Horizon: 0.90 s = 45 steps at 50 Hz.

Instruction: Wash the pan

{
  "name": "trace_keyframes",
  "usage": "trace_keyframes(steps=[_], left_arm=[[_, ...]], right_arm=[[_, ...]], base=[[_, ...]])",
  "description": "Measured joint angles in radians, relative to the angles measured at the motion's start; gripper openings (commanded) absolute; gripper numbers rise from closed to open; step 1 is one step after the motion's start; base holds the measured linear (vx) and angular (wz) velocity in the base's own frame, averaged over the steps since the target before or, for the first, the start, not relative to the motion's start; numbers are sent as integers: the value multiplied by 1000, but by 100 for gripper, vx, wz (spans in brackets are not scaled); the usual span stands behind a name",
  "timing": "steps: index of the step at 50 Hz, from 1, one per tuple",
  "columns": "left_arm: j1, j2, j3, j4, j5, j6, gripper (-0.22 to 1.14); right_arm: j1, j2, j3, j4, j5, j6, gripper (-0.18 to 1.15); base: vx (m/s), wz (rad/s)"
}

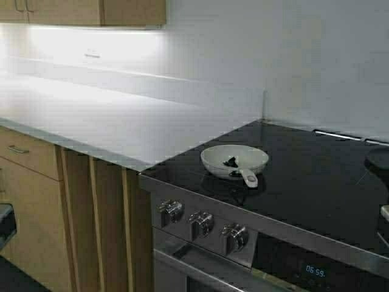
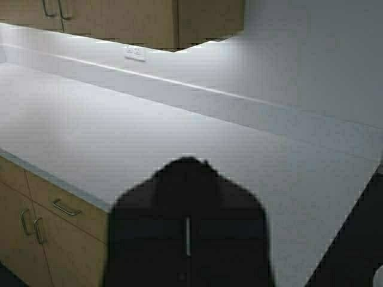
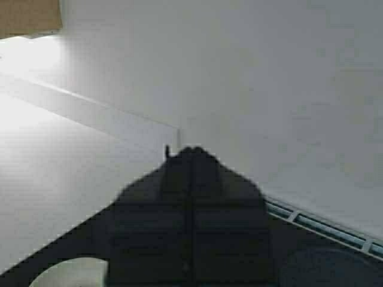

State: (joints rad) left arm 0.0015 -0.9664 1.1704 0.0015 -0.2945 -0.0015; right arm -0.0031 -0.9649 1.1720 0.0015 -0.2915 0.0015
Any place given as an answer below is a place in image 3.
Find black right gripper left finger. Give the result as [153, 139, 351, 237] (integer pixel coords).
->
[107, 147, 192, 286]

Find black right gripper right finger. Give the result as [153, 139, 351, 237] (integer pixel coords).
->
[191, 147, 274, 286]

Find wooden upper cabinet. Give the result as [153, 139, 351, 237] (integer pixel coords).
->
[1, 0, 63, 39]

